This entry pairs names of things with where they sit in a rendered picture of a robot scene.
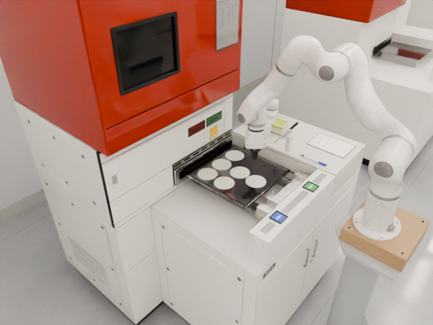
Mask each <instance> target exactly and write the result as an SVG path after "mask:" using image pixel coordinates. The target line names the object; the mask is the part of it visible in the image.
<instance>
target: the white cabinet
mask: <svg viewBox="0 0 433 325"><path fill-rule="evenodd" d="M359 172H360V168H359V169H358V170H357V171H356V172H355V173H354V175H353V176H352V177H351V178H350V179H349V180H348V181H347V182H346V183H345V184H344V185H343V186H342V187H341V188H340V189H339V190H338V191H337V192H336V193H335V194H334V195H333V196H332V197H331V199H330V201H329V202H328V203H327V204H326V205H325V206H324V207H323V208H322V209H321V210H320V211H319V212H318V213H317V214H316V216H315V217H314V218H313V219H312V220H311V221H310V222H309V223H308V224H307V225H306V226H305V227H304V229H303V230H302V231H301V232H300V233H299V234H298V235H297V236H296V237H295V238H294V239H293V240H292V241H291V242H290V243H289V244H288V245H287V246H286V247H285V248H284V249H283V250H282V251H281V253H280V254H279V255H278V256H277V257H276V258H275V259H274V260H273V261H272V262H271V263H270V264H269V265H268V267H267V268H266V269H265V270H264V271H263V272H262V273H261V274H259V276H258V277H255V276H254V275H252V274H251V273H249V272H248V271H246V270H245V269H243V268H242V267H240V266H239V265H237V264H236V263H234V262H233V261H231V260H229V259H228V258H227V257H225V256H223V255H222V254H221V253H219V252H217V251H216V250H214V249H213V248H212V247H210V246H208V245H207V244H206V243H204V242H202V241H201V240H199V239H198V238H196V237H195V236H193V235H192V234H190V233H189V232H187V231H186V230H184V229H183V228H181V227H180V226H178V225H177V224H175V223H174V222H172V221H171V220H169V219H168V218H166V217H165V216H163V215H161V214H160V213H159V212H157V211H155V210H154V209H153V208H151V214H152V220H153V229H154V235H155V244H156V250H157V259H158V264H159V274H160V283H161V288H162V298H163V301H164V302H165V303H166V304H167V305H168V306H169V307H170V308H172V309H173V310H174V311H175V312H177V313H178V314H179V315H180V316H181V317H182V318H184V319H185V320H186V321H187V322H189V323H190V325H285V324H286V323H287V321H288V320H289V319H290V318H291V316H292V315H293V313H294V312H295V311H296V310H297V309H298V307H299V306H300V305H301V303H302V302H303V301H304V300H305V298H306V297H307V296H308V294H309V293H310V292H311V290H312V289H313V288H314V287H315V286H316V284H317V283H318V281H319V280H320V279H321V278H322V277H323V275H324V274H325V272H326V271H327V270H328V269H329V268H330V266H331V265H332V263H333V262H334V261H335V260H336V257H337V254H338V250H339V247H340V243H339V240H338V238H337V235H336V232H335V226H336V225H337V224H338V223H339V222H340V221H341V219H342V218H343V217H344V216H345V215H348V213H349V208H350V206H351V201H352V197H353V194H354V189H355V187H356V182H357V180H358V175H359Z"/></svg>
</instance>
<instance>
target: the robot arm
mask: <svg viewBox="0 0 433 325"><path fill-rule="evenodd" d="M303 64H305V65H306V66H307V67H308V69H309V70H310V71H311V73H312V74H313V75H314V77H315V78H317V80H319V81H322V82H325V83H336V82H338V81H340V80H342V79H343V80H344V83H345V93H346V99H347V102H348V105H349V107H350V108H351V110H352V112H353V114H354V115H355V117H356V118H357V120H358V121H359V122H360V124H361V125H362V126H363V127H364V128H366V129H368V130H370V131H372V132H373V133H375V134H376V135H377V137H378V138H379V140H380V145H379V146H378V147H377V148H376V150H375V152H374V153H373V154H372V157H371V158H370V162H369V168H368V170H369V175H370V184H369V189H368V192H367V198H366V201H365V206H364V208H362V209H359V210H358V211H357V212H356V213H355V214H354V215H353V219H352V223H353V225H354V227H355V228H356V230H357V231H358V232H359V233H360V234H362V235H363V236H365V237H367V238H369V239H372V240H375V241H389V240H392V239H394V238H396V237H397V236H398V235H399V233H400V231H401V224H400V222H399V220H398V219H397V218H396V217H395V214H396V210H397V208H398V204H399V200H400V197H401V193H402V191H403V186H404V183H403V176H404V173H405V170H406V169H407V166H408V165H409V163H410V161H411V160H412V158H413V156H414V154H415V153H416V150H417V142H416V138H415V137H414V135H413V134H412V132H411V131H410V130H409V129H408V128H407V127H406V126H404V125H403V124H402V123H401V122H399V121H398V120H397V119H396V118H394V117H393V116H392V115H391V114H390V113H389V112H388V111H387V110H386V108H385V107H384V105H383V104H382V102H381V100H380V98H379V97H378V95H377V93H376V92H375V90H374V87H373V85H372V82H371V79H370V74H369V66H368V62H367V58H366V56H365V54H364V53H363V50H362V49H361V48H360V47H359V46H358V45H356V44H354V43H343V44H341V45H340V46H337V47H336V48H335V49H334V50H332V51H331V52H326V51H325V50H324V49H323V48H322V45H321V42H319V40H317V38H315V37H313V36H309V35H298V36H296V37H294V38H293V39H292V40H291V41H290V42H289V44H288V45H287V46H286V47H285V49H284V51H283V52H282V54H281V56H280V57H279V58H278V60H277V62H276V63H275V65H274V66H273V68H272V69H271V71H270V72H269V74H268V76H267V77H266V79H265V80H264V81H263V82H262V83H261V84H260V85H258V86H257V87H256V88H255V89H254V90H253V91H252V92H251V93H250V94H249V95H248V96H247V97H246V99H245V100H244V102H243V103H242V105H241V106H240V108H239V110H238V112H237V120H238V122H239V123H240V124H243V125H246V126H247V128H246V131H245V139H244V143H245V144H244V149H246V150H249V151H250V152H251V158H253V160H256V158H257V157H258V152H259V151H260V150H261V149H265V148H266V145H267V132H266V128H265V123H266V114H267V104H268V103H270V102H271V101H272V100H273V99H275V98H276V97H277V96H279V95H280V94H281V93H282V92H283V90H284V89H285V87H286V86H287V85H288V84H289V82H290V81H291V79H292V78H293V77H294V76H295V74H296V73H297V71H298V70H299V69H300V67H301V66H302V65H303ZM253 149H256V150H255V151H254V150H253Z"/></svg>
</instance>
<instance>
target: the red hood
mask: <svg viewBox="0 0 433 325"><path fill-rule="evenodd" d="M242 9H243V0H0V58H1V62H2V64H3V68H4V70H5V74H6V77H7V79H8V83H9V85H10V89H11V91H12V95H13V97H14V100H15V101H17V102H18V103H20V104H22V105H23V106H25V107H27V108H28V109H30V110H31V111H33V112H35V113H37V114H38V115H40V116H41V117H43V118H45V119H46V120H48V121H50V122H51V123H53V124H54V125H56V126H58V127H60V128H61V129H63V130H64V131H66V132H68V133H69V134H71V135H73V136H74V137H76V138H78V139H79V140H81V141H82V142H84V143H86V144H87V145H89V146H91V147H92V148H94V149H96V150H97V151H99V152H101V153H102V154H104V155H105V156H107V157H109V156H111V155H113V154H114V153H117V152H118V151H120V150H122V149H124V148H126V147H128V146H130V145H132V144H134V143H136V142H138V141H140V140H142V139H143V138H145V137H147V136H149V135H151V134H153V133H155V132H157V131H159V130H161V129H163V128H165V127H167V126H169V125H171V124H173V123H175V122H177V121H179V120H181V119H183V118H185V117H187V116H189V115H191V114H192V113H194V112H196V111H198V110H200V109H202V108H204V107H206V106H208V105H210V104H212V103H214V102H216V101H217V100H219V99H221V98H223V97H225V96H227V95H229V94H231V93H233V92H235V91H237V90H239V89H240V62H241V44H242Z"/></svg>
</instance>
